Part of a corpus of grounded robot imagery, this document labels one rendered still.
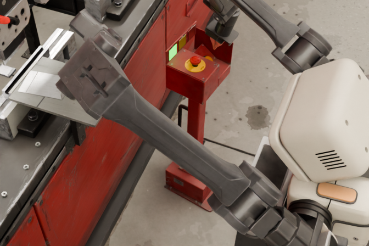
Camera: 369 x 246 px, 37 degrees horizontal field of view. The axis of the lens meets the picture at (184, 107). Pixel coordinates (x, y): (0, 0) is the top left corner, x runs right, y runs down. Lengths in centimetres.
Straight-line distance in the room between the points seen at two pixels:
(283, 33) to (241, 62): 181
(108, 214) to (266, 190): 148
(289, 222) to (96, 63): 45
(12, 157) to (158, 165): 113
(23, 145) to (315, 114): 89
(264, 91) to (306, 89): 187
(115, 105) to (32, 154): 79
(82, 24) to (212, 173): 54
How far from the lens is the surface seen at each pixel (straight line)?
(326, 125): 97
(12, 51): 153
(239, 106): 284
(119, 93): 80
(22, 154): 159
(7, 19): 135
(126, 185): 248
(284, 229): 101
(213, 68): 190
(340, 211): 108
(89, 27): 130
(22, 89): 157
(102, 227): 237
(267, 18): 128
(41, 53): 167
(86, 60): 84
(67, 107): 150
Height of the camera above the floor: 210
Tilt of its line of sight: 48 degrees down
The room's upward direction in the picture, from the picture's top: 2 degrees clockwise
